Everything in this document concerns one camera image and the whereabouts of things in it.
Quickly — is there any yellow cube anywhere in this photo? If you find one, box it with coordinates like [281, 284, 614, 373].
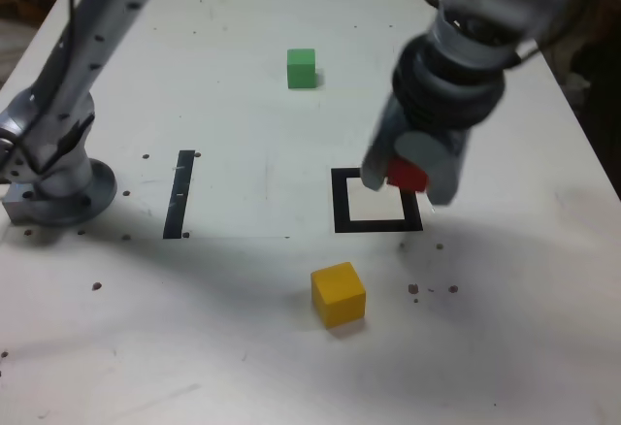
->
[310, 261, 368, 330]

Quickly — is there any green cube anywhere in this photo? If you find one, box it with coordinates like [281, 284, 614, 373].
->
[286, 48, 317, 90]

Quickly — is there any black tape strip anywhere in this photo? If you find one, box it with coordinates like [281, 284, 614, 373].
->
[163, 149, 196, 241]

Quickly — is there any black tape square outline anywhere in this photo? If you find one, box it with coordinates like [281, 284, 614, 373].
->
[331, 167, 424, 235]

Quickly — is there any red cube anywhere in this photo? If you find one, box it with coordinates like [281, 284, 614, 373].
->
[386, 156, 431, 194]

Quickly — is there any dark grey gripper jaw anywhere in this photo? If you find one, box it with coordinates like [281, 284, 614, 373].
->
[363, 97, 409, 193]

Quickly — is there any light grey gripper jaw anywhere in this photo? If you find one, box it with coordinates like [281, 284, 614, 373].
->
[394, 127, 475, 207]

